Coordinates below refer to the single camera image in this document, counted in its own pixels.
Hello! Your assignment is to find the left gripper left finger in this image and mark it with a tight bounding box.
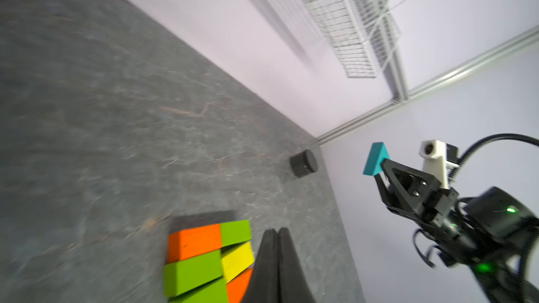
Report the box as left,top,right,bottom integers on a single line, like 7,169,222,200
242,229,279,303

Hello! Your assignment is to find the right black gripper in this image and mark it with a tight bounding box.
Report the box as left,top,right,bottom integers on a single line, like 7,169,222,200
374,159,538,268

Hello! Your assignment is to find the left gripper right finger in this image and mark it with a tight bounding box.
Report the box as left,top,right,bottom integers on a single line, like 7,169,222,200
279,227,316,303

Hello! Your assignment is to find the orange block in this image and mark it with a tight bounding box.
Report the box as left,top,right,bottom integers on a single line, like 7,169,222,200
168,224,223,263
227,267,253,303

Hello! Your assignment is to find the yellow block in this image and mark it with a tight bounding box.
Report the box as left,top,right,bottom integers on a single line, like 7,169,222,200
221,241,255,283

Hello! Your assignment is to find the green block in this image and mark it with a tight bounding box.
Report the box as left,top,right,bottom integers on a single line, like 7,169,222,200
220,220,252,247
169,278,229,303
164,251,223,298

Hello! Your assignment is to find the teal small block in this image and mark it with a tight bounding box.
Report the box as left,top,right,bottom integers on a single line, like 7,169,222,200
363,142,390,177

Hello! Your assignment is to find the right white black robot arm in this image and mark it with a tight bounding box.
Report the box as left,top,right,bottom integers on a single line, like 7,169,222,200
364,158,538,302

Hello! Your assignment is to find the black cylinder container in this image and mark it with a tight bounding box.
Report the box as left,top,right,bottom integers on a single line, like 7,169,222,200
289,150,319,178

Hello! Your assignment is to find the long white wire basket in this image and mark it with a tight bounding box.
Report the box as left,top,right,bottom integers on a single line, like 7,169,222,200
302,0,400,79

